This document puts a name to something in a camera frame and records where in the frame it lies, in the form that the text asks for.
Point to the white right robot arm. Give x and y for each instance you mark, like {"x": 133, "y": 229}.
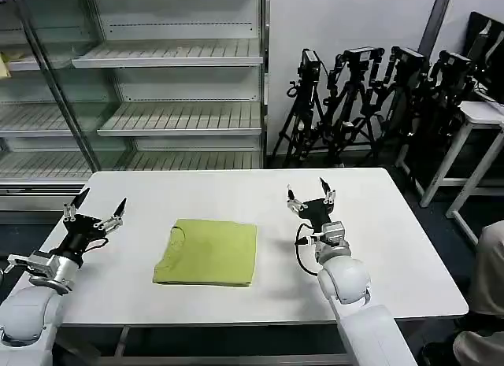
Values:
{"x": 354, "y": 295}

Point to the black monitor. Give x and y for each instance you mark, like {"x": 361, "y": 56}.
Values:
{"x": 482, "y": 47}

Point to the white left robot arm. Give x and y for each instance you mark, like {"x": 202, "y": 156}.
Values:
{"x": 27, "y": 315}

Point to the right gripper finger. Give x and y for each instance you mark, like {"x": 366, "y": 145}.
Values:
{"x": 330, "y": 196}
{"x": 294, "y": 205}

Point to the black tripod with camera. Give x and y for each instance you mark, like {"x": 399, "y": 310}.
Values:
{"x": 354, "y": 102}
{"x": 401, "y": 90}
{"x": 305, "y": 102}
{"x": 445, "y": 106}

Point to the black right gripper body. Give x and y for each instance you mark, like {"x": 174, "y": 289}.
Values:
{"x": 319, "y": 212}

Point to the glass-sided display shelf unit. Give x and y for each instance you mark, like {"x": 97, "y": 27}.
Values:
{"x": 35, "y": 118}

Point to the person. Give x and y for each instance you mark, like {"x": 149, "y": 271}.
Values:
{"x": 490, "y": 271}

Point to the white slatted display shelf unit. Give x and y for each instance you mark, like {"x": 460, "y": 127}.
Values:
{"x": 177, "y": 118}

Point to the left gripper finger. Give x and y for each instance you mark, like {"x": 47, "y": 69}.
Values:
{"x": 71, "y": 210}
{"x": 112, "y": 221}

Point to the grey wall trunking strip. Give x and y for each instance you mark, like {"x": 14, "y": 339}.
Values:
{"x": 435, "y": 15}

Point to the white metal frame side table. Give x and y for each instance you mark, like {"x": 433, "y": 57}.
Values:
{"x": 478, "y": 116}

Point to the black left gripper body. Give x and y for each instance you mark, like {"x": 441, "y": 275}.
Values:
{"x": 80, "y": 234}

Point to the yellow-green shirt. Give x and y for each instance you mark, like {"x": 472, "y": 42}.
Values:
{"x": 220, "y": 252}

